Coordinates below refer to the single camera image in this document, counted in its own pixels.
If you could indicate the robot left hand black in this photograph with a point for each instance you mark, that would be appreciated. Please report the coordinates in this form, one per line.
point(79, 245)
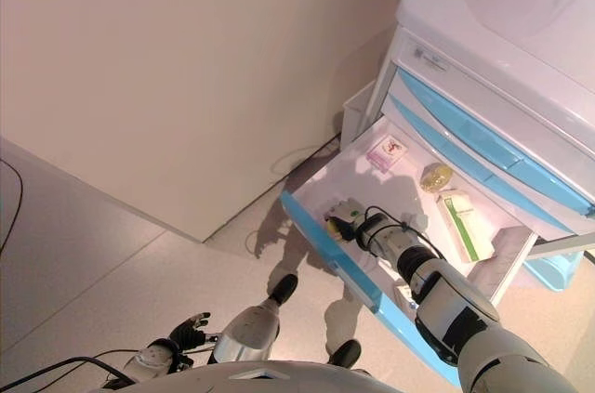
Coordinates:
point(186, 332)

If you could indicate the robot right hand black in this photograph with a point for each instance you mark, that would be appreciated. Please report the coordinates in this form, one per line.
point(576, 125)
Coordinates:
point(348, 209)

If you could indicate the yellow round medicine container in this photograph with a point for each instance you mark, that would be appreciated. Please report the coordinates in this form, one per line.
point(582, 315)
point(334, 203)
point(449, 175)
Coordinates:
point(332, 227)

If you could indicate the blue front cart drawer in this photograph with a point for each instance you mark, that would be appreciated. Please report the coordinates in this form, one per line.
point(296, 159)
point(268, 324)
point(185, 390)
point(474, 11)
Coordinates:
point(465, 121)
point(432, 129)
point(334, 179)

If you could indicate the robot right arm silver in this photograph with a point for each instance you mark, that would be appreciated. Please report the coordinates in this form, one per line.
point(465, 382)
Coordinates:
point(446, 305)

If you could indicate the robot left arm silver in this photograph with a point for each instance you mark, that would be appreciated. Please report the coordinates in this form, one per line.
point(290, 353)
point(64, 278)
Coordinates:
point(149, 358)

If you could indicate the white pink medicine box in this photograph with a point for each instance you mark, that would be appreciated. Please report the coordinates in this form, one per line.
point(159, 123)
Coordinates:
point(390, 149)

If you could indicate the white green medicine box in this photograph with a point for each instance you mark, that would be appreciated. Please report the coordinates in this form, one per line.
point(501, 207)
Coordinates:
point(465, 230)

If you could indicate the robot torso grey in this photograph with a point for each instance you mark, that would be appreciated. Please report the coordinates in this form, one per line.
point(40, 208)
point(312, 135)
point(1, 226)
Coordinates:
point(209, 380)

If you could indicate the robot left leg silver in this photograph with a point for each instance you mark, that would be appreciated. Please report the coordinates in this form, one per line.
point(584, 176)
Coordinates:
point(246, 332)

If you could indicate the black baseboard strip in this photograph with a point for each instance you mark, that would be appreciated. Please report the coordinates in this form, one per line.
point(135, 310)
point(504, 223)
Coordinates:
point(325, 144)

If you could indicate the yellowish wrapped roll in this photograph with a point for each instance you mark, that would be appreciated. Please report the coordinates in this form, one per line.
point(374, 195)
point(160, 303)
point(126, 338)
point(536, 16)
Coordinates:
point(437, 177)

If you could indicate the white side storage bin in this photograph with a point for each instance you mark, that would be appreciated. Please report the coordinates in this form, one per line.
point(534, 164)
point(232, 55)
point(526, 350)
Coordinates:
point(355, 109)

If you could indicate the robot left foot black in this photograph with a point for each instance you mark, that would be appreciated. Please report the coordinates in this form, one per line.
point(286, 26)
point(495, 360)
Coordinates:
point(283, 288)

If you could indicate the robot foot black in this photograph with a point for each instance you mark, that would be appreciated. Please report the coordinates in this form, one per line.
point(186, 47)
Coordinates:
point(283, 288)
point(346, 351)

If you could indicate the robot right foot black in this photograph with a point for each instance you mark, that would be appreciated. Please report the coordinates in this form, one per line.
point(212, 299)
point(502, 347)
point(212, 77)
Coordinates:
point(346, 351)

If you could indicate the light blue waste bin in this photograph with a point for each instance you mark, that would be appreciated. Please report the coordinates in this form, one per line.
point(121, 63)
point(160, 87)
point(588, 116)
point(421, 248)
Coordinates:
point(553, 270)

